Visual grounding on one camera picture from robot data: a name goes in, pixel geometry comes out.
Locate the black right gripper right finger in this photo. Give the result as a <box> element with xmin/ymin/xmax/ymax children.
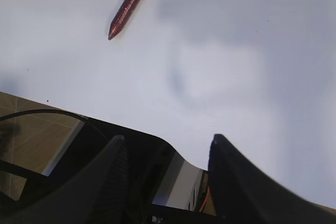
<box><xmin>208</xmin><ymin>134</ymin><xmax>335</xmax><ymax>223</ymax></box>

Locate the red marker pen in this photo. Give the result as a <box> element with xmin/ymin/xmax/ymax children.
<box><xmin>108</xmin><ymin>0</ymin><xmax>140</xmax><ymax>40</ymax></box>

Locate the black metal frame below table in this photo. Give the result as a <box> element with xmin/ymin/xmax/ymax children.
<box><xmin>1</xmin><ymin>119</ymin><xmax>219</xmax><ymax>223</ymax></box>

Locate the black floor cable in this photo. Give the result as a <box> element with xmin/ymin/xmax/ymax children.
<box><xmin>0</xmin><ymin>109</ymin><xmax>108</xmax><ymax>141</ymax></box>

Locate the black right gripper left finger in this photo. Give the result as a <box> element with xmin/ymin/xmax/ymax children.
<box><xmin>1</xmin><ymin>135</ymin><xmax>129</xmax><ymax>223</ymax></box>

